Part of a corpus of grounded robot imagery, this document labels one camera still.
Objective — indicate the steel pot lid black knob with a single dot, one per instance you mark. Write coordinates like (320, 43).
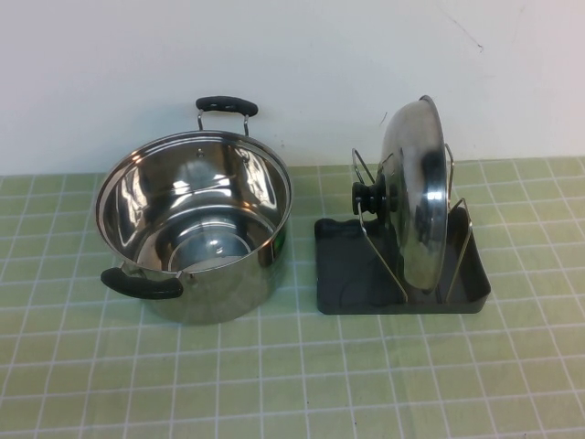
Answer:
(411, 206)

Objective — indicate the stainless steel cooking pot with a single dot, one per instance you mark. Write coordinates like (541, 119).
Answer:
(219, 297)

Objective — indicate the green checked table mat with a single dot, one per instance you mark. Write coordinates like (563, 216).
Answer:
(292, 375)

